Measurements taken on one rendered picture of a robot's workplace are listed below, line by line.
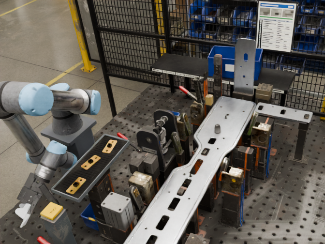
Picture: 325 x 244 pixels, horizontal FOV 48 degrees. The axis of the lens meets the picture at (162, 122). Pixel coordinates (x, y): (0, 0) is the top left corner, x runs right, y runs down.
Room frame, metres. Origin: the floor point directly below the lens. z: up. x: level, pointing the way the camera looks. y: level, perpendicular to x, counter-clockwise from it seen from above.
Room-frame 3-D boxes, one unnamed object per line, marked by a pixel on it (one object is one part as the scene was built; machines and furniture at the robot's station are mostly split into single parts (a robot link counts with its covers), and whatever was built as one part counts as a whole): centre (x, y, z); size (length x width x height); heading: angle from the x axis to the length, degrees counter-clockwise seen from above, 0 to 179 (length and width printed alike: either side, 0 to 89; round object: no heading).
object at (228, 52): (1.96, -0.49, 1.10); 0.30 x 0.17 x 0.13; 66
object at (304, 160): (1.48, -0.74, 0.84); 0.11 x 0.06 x 0.29; 58
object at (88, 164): (1.14, 0.32, 1.17); 0.08 x 0.04 x 0.01; 138
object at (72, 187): (1.01, 0.37, 1.17); 0.08 x 0.04 x 0.01; 148
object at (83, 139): (1.50, 0.48, 0.90); 0.21 x 0.21 x 0.40; 54
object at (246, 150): (1.29, -0.39, 0.84); 0.11 x 0.08 x 0.29; 58
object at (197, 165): (1.30, -0.19, 0.84); 0.12 x 0.05 x 0.29; 58
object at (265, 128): (1.39, -0.49, 0.87); 0.12 x 0.09 x 0.35; 58
